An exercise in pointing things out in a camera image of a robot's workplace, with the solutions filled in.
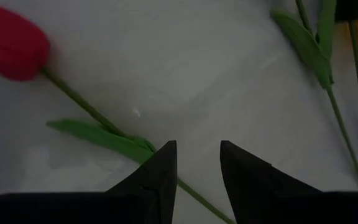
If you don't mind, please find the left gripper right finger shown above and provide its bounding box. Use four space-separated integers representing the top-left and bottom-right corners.
219 139 358 224

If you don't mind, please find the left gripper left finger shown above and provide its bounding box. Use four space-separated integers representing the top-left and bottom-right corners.
0 139 178 224

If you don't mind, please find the orange artificial tulip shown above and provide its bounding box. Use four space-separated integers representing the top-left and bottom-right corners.
0 1 236 224

